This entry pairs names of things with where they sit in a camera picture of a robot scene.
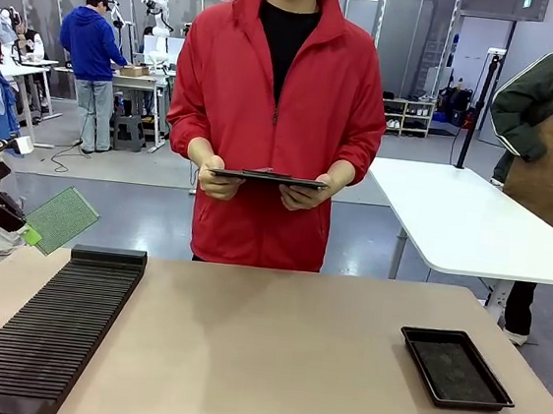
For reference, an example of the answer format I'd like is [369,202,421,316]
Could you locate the green perforated PCB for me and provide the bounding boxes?
[21,181,105,262]

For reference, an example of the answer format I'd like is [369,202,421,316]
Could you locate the black clipboard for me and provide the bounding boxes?
[207,164,331,194]

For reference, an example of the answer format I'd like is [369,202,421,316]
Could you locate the red-sleeved right forearm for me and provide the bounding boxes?
[160,105,219,166]

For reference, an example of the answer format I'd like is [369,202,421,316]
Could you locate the red-sleeved left forearm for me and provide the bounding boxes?
[329,123,388,189]

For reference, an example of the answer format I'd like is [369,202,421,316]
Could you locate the black slotted PCB rack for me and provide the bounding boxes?
[0,235,149,414]

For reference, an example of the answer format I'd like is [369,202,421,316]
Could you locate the person's right hand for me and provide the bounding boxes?
[196,150,250,204]

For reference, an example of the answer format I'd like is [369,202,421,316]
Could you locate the person's left hand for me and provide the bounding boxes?
[276,167,346,217]

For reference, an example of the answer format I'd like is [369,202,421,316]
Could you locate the white background desk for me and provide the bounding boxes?
[0,54,69,148]

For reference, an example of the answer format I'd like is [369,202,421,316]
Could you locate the seated person in varsity jacket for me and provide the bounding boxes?
[11,25,50,64]

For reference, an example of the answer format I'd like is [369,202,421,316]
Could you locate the dark step stool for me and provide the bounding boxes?
[109,111,150,155]

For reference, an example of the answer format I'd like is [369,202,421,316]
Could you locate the person in blue hoodie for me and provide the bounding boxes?
[46,0,137,158]

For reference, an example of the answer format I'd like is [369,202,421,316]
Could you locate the cardboard box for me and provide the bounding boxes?
[116,63,152,80]

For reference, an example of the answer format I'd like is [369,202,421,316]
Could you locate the grey background workbench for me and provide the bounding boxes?
[103,69,174,155]

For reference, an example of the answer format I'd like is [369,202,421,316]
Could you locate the person in red jacket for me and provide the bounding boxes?
[151,0,401,281]

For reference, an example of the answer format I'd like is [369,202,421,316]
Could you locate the wooden shoe shelf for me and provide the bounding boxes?
[378,95,438,141]

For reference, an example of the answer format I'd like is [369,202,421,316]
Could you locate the white side table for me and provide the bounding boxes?
[351,154,553,325]

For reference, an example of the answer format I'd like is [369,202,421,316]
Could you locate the black equipment bags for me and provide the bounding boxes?
[435,84,474,130]

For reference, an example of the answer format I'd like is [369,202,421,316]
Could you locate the black plastic tray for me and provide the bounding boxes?
[393,323,524,414]

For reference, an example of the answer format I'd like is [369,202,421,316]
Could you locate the black tripod pole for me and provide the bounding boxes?
[453,44,509,173]

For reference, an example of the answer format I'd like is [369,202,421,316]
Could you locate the person in brown apron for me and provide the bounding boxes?
[465,0,553,352]

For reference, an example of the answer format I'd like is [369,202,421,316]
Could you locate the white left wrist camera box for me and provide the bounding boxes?
[0,133,35,158]

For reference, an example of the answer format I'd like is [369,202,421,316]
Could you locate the black floor cable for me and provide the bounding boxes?
[37,134,85,176]

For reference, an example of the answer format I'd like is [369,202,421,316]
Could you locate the background camera stand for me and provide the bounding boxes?
[103,0,132,67]

